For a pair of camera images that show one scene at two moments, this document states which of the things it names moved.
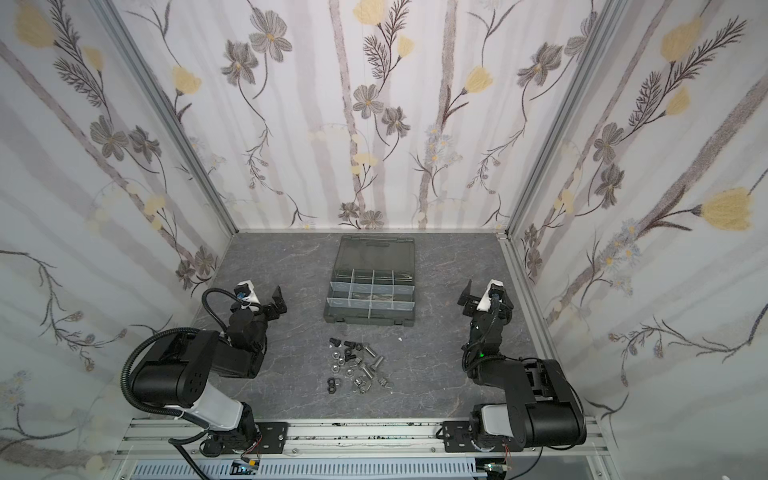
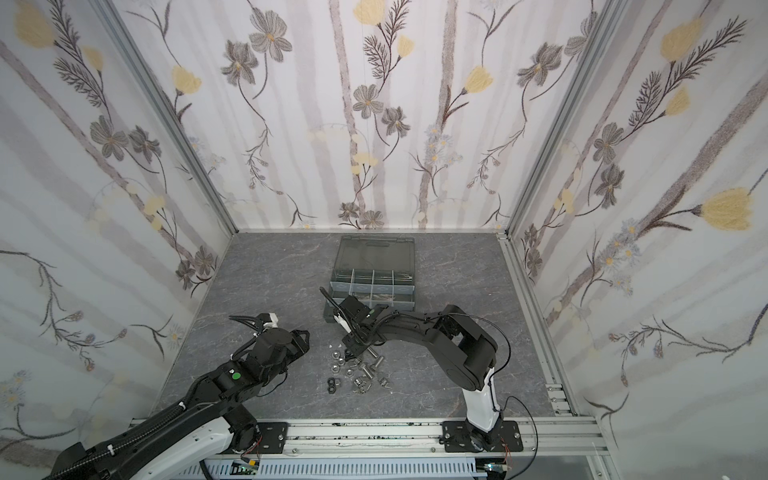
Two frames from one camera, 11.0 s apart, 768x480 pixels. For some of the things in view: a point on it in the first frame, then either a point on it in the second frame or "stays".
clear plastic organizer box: [373, 281] stays
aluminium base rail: [341, 439] stays
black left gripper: [267, 306] → [261, 324]
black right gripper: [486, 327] → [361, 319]
